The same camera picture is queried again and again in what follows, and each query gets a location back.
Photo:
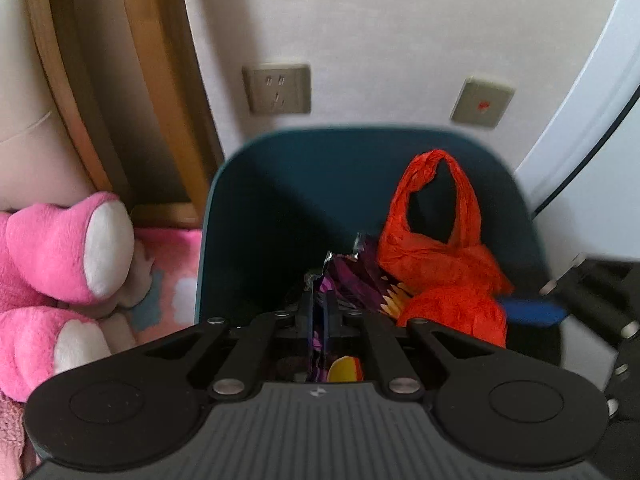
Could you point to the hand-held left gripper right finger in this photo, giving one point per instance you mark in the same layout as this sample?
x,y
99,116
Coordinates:
x,y
332,317

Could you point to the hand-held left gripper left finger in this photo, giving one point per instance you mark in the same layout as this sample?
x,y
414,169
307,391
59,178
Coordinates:
x,y
307,317

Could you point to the purple snack wrapper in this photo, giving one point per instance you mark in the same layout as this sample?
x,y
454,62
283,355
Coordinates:
x,y
352,275

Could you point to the pink fleece blanket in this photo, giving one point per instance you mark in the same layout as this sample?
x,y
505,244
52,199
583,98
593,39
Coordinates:
x,y
12,435

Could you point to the beige wall socket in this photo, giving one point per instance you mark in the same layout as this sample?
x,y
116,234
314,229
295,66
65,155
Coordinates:
x,y
277,89

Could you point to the teal plastic bin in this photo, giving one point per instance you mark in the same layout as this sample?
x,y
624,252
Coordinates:
x,y
300,185

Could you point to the red plastic bag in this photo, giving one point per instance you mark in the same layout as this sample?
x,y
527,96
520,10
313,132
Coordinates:
x,y
450,270

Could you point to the beige wall switch red dot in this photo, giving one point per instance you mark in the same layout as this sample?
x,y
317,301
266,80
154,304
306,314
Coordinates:
x,y
482,101

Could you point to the white and brown wardrobe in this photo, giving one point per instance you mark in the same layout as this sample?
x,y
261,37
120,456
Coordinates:
x,y
590,100

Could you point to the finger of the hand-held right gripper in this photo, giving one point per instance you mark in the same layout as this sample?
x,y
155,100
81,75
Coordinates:
x,y
530,311
627,380

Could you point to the pink plush toy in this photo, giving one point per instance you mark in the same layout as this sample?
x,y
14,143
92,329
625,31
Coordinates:
x,y
50,260

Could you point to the printed pink bed sheet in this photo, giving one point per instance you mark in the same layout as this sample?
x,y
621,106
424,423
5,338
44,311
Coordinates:
x,y
175,280

